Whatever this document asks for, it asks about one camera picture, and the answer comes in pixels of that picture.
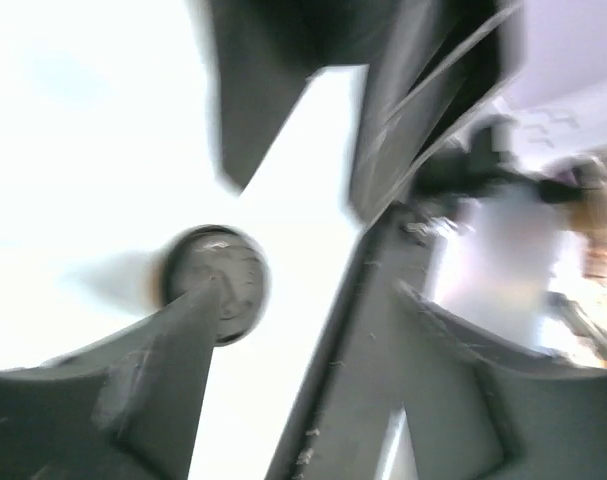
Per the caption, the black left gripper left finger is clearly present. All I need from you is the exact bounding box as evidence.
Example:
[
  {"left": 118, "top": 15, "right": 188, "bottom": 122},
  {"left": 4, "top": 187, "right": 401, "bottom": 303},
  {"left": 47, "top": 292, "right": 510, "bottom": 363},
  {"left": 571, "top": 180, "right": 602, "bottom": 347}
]
[{"left": 0, "top": 282, "right": 220, "bottom": 479}]

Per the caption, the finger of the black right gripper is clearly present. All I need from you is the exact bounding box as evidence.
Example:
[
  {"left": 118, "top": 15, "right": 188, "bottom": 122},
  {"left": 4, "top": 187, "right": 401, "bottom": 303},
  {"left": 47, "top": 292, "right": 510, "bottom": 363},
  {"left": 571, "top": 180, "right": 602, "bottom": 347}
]
[
  {"left": 207, "top": 1, "right": 378, "bottom": 189},
  {"left": 348, "top": 1, "right": 523, "bottom": 225}
]

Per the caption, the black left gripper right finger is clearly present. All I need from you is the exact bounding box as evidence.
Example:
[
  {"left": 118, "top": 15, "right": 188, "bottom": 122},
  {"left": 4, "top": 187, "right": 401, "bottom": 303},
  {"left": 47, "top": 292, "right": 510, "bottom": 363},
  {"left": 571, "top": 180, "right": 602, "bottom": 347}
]
[{"left": 267, "top": 204, "right": 607, "bottom": 479}]

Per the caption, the brown paper cup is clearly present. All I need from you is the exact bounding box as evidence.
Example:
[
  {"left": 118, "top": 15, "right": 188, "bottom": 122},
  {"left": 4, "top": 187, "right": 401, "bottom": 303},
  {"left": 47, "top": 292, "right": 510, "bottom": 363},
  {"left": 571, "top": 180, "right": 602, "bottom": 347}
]
[{"left": 144, "top": 247, "right": 168, "bottom": 309}]

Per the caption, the black plastic cup lid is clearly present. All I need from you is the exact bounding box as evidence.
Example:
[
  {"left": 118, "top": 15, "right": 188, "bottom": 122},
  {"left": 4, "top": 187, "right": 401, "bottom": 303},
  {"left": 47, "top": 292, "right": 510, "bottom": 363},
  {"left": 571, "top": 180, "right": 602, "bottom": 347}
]
[{"left": 158, "top": 224, "right": 270, "bottom": 347}]

